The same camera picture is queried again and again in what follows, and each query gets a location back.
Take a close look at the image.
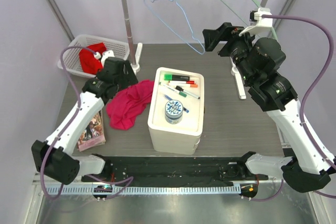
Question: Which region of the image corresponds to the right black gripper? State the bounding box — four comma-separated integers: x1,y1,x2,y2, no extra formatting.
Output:
203,23,262,84

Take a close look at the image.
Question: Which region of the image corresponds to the pink t shirt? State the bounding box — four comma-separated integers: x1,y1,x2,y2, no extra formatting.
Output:
106,80,154,131

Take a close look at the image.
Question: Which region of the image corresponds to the red t shirt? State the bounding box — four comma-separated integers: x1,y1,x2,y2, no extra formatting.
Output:
79,42,107,75

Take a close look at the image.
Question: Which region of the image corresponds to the blue wire hanger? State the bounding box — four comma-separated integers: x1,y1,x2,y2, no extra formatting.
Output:
143,0,205,55

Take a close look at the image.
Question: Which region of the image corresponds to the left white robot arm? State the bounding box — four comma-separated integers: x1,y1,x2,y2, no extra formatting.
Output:
31,57,138,185

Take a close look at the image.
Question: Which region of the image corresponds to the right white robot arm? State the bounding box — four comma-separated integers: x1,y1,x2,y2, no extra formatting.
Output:
202,23,335,193

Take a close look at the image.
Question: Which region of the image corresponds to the green capped white marker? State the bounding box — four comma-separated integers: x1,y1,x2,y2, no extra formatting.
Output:
159,82,201,99

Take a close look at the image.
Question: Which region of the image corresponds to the green highlighter marker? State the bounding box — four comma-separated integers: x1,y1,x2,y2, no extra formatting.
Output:
164,74,190,81

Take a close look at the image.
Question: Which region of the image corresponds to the blue ballpoint pen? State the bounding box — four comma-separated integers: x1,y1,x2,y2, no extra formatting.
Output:
164,94,189,113

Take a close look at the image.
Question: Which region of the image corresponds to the red whiteboard marker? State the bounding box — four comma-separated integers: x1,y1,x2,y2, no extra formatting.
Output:
169,81,196,84

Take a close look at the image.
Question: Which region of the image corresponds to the blue patterned round tin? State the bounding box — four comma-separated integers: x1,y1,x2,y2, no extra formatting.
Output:
164,100,184,124

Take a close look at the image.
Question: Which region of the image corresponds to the white foam box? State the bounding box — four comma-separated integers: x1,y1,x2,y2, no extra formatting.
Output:
148,67,205,155

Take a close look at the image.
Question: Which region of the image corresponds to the pink illustrated book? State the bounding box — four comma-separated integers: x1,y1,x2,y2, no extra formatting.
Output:
77,111,106,152

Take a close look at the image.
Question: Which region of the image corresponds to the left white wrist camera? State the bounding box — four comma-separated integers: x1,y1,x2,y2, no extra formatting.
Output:
93,50,115,66

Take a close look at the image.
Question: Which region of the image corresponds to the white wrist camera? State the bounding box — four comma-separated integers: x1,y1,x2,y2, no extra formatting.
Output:
93,50,115,66
239,7,272,36

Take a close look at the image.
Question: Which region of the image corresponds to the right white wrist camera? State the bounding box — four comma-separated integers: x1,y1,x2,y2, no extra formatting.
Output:
239,7,272,36

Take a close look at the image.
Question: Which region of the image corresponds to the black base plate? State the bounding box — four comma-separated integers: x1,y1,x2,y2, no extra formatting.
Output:
94,156,268,188

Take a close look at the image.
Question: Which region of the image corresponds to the white slotted cable duct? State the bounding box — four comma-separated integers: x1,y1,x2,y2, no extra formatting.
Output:
61,184,241,195

